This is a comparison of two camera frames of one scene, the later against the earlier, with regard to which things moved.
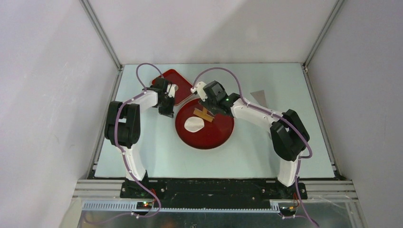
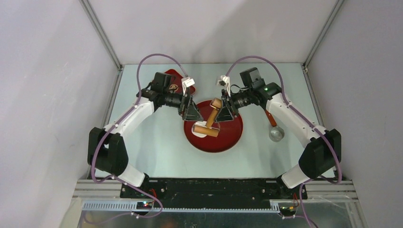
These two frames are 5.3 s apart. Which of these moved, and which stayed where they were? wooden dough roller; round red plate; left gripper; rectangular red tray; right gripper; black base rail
Moved: right gripper; wooden dough roller; left gripper; round red plate
Stayed: rectangular red tray; black base rail
